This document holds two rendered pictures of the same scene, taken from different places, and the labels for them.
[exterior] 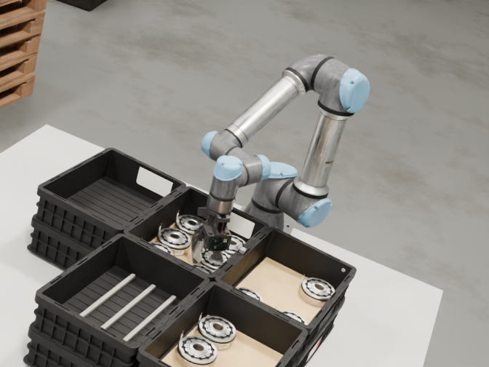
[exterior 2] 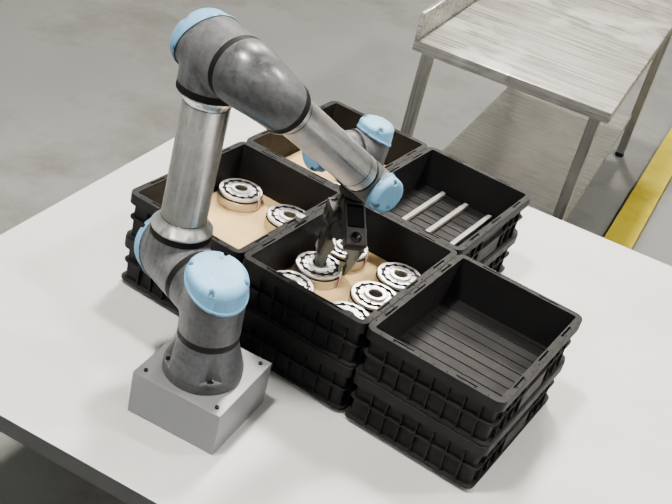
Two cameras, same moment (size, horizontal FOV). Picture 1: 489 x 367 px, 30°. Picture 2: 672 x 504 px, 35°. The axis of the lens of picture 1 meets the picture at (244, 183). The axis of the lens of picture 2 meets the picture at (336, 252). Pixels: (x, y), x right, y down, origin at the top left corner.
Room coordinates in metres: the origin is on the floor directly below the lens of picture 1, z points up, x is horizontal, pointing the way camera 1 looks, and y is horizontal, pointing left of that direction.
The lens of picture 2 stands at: (4.20, 0.31, 2.09)
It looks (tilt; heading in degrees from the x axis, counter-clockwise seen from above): 32 degrees down; 188
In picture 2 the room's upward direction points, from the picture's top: 14 degrees clockwise
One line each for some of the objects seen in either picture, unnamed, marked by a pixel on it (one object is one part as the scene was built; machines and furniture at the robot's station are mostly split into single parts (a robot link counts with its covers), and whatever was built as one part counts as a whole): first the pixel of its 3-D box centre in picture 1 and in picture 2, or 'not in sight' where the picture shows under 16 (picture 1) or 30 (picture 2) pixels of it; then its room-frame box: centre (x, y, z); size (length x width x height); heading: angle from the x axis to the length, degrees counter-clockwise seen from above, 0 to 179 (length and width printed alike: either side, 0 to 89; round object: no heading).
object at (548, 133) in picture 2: not in sight; (547, 98); (-0.07, 0.41, 0.48); 1.83 x 0.69 x 0.95; 170
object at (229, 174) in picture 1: (227, 177); (369, 145); (2.25, 0.05, 1.15); 0.09 x 0.08 x 0.11; 143
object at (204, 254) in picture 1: (215, 258); (318, 265); (2.28, 0.02, 0.86); 0.10 x 0.10 x 0.01
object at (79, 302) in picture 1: (122, 304); (437, 216); (1.93, 0.21, 0.87); 0.40 x 0.30 x 0.11; 162
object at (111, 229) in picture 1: (114, 188); (478, 326); (2.40, 0.37, 0.92); 0.40 x 0.30 x 0.02; 162
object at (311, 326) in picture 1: (287, 277); (240, 196); (2.22, -0.20, 0.92); 0.40 x 0.30 x 0.02; 162
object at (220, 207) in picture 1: (221, 201); not in sight; (2.25, 0.05, 1.07); 0.08 x 0.08 x 0.05
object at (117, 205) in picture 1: (111, 202); (471, 346); (2.40, 0.37, 0.87); 0.40 x 0.30 x 0.11; 162
